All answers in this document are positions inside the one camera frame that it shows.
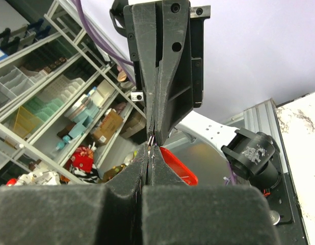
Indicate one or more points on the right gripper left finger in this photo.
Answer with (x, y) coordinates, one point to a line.
(76, 214)

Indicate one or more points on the red key fob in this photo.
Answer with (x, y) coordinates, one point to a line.
(178, 167)

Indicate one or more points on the white storage shelf rack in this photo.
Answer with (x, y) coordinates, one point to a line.
(52, 94)

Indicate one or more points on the cardboard box on shelf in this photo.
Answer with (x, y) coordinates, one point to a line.
(103, 132)

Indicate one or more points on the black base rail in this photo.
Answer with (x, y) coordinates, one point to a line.
(283, 199)

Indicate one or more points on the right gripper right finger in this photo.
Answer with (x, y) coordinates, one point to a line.
(179, 214)

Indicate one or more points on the red plush toy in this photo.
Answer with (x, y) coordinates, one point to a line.
(81, 164)

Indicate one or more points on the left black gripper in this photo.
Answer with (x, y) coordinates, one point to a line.
(169, 37)

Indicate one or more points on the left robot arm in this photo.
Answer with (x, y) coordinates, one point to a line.
(248, 154)

